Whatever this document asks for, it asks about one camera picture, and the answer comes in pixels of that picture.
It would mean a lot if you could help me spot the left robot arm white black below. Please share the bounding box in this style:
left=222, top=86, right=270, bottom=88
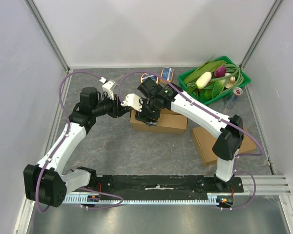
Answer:
left=23, top=87, right=130, bottom=207

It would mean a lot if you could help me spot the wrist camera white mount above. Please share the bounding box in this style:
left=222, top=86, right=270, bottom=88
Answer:
left=121, top=94, right=143, bottom=112
left=100, top=77, right=118, bottom=100

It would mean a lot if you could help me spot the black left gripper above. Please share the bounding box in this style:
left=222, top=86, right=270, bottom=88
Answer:
left=92, top=92, right=130, bottom=118

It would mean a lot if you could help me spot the aluminium frame post right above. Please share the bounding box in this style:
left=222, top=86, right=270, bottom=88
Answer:
left=239, top=0, right=284, bottom=69

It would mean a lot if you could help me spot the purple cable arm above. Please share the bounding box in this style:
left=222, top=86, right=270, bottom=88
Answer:
left=118, top=71, right=263, bottom=211
left=36, top=71, right=124, bottom=214

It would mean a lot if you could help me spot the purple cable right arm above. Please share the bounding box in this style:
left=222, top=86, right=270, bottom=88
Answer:
left=118, top=71, right=263, bottom=211

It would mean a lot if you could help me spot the green leafy vegetable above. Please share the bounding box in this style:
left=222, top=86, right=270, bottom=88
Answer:
left=183, top=59, right=226, bottom=99

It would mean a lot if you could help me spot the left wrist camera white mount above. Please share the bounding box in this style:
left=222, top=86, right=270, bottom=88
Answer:
left=100, top=77, right=118, bottom=100

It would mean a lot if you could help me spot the yellow sponge block blue label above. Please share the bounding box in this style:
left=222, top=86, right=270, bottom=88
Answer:
left=161, top=67, right=174, bottom=82

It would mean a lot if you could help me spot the purple onion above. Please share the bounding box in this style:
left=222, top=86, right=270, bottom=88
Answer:
left=214, top=66, right=226, bottom=78

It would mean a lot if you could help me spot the aluminium frame post left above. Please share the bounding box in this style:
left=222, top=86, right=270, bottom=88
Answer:
left=24, top=0, right=70, bottom=72

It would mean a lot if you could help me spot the brown mushroom toy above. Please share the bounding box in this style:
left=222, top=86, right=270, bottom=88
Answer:
left=225, top=76, right=236, bottom=89

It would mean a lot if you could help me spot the aluminium frame post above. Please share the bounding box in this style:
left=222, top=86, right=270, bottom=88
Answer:
left=24, top=0, right=70, bottom=72
left=239, top=0, right=284, bottom=69

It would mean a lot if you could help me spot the green plastic tray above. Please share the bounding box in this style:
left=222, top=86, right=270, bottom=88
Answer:
left=178, top=56, right=251, bottom=105

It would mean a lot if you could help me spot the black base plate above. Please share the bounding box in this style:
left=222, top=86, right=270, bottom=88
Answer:
left=86, top=175, right=244, bottom=198

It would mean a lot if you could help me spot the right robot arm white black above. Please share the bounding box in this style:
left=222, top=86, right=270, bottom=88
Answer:
left=135, top=78, right=244, bottom=192

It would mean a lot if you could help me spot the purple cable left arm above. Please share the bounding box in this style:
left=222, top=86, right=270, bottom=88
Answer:
left=36, top=71, right=124, bottom=214

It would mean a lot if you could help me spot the grey slotted cable duct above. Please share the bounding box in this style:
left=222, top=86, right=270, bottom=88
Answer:
left=63, top=192, right=232, bottom=206

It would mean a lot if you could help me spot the green long beans bundle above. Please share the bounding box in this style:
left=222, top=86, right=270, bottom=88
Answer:
left=187, top=63, right=244, bottom=88

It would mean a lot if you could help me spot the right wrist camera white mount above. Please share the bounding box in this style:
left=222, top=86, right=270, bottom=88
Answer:
left=121, top=94, right=143, bottom=112

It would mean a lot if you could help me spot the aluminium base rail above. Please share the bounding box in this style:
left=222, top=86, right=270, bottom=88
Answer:
left=24, top=174, right=291, bottom=195

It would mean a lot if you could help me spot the yellow tape roll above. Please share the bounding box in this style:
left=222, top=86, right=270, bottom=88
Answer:
left=140, top=73, right=159, bottom=84

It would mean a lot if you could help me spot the cardboard sheet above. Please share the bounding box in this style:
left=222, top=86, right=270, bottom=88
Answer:
left=130, top=109, right=188, bottom=134

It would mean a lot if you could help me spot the brown cardboard box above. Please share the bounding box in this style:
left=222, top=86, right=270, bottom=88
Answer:
left=191, top=127, right=256, bottom=166

